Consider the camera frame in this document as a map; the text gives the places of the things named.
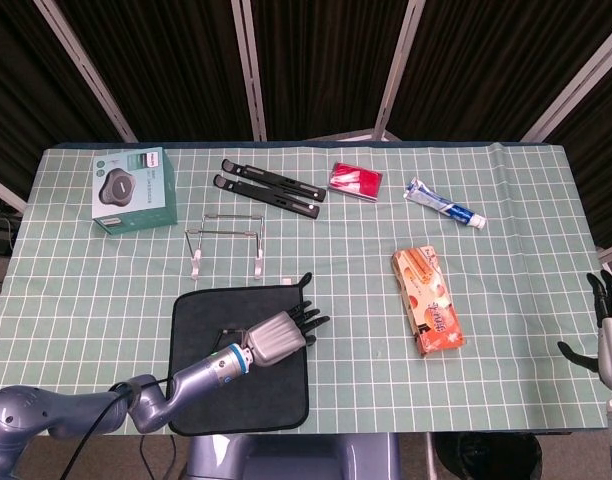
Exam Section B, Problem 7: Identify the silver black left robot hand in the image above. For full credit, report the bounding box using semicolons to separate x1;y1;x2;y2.
244;298;331;369

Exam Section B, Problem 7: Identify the blue and grey towel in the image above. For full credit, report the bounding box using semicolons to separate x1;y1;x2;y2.
166;272;315;436

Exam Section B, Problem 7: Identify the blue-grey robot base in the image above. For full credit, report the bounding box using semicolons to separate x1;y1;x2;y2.
185;433;402;480

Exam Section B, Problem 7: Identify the green checked tablecloth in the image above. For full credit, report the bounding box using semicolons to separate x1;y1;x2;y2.
0;141;612;436

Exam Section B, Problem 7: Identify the black folding laptop stand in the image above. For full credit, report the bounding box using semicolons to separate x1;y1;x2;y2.
212;157;328;221

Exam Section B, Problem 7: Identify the orange snack box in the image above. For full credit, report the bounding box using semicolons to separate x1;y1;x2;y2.
390;244;467;359

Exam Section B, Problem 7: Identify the black trash bin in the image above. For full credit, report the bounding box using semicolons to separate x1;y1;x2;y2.
433;432;543;480

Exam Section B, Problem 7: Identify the red flat case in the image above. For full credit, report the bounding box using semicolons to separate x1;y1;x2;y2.
327;161;384;203

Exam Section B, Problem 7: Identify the teal Philips speaker box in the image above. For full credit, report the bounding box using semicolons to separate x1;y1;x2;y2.
90;146;180;237

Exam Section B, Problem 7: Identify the blue white toothpaste tube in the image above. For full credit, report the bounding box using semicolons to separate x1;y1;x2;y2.
404;177;487;231

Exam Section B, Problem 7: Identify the dark folding screen partition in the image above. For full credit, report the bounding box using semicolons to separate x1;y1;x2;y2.
0;0;612;261

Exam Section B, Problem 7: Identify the metal wire rack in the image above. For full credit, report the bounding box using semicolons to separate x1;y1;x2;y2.
184;213;266;280

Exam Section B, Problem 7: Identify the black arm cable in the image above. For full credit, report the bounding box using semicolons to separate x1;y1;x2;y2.
60;378;172;480

